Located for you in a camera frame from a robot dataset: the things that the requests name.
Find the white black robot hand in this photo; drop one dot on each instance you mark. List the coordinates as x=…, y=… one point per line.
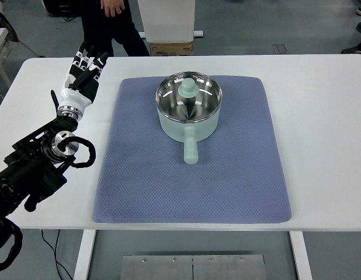
x=84, y=73

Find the mint green pot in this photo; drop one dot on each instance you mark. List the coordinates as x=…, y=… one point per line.
x=188, y=105

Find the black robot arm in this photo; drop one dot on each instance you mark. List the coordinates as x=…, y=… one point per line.
x=35, y=170

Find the person in dark clothes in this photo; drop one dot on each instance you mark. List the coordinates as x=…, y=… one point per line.
x=105, y=21

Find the white side table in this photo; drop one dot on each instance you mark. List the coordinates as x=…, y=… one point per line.
x=3, y=49

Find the brown cardboard box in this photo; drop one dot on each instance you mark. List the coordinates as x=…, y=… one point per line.
x=171, y=49

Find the white table leg left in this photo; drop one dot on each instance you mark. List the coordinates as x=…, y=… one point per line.
x=85, y=254

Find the white table leg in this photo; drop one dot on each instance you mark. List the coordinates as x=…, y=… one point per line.
x=300, y=255
x=85, y=254

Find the metal floor outlet cover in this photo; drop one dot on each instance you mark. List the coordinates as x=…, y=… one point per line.
x=280, y=48

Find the white table leg right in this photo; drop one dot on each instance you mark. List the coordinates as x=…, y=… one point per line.
x=300, y=255

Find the white pedestal cabinet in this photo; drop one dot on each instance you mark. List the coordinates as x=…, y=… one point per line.
x=168, y=21

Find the metal base plate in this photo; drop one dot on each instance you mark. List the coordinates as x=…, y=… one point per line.
x=193, y=267

